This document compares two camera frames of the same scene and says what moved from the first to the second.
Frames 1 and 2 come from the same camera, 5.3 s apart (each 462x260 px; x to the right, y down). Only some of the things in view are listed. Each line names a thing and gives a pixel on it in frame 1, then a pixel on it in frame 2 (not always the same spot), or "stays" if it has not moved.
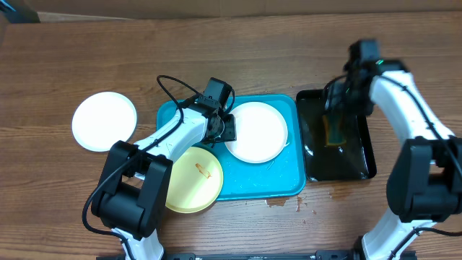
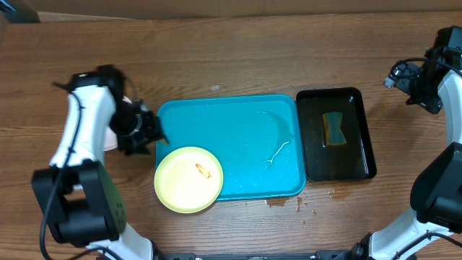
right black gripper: x=336 y=109 → x=409 y=87
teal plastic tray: x=284 y=177 stays
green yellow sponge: x=334 y=130 stays
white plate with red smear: x=261 y=133 → x=110 y=136
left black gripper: x=231 y=134 → x=155 y=133
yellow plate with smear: x=196 y=180 stays
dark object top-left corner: x=19 y=13 stays
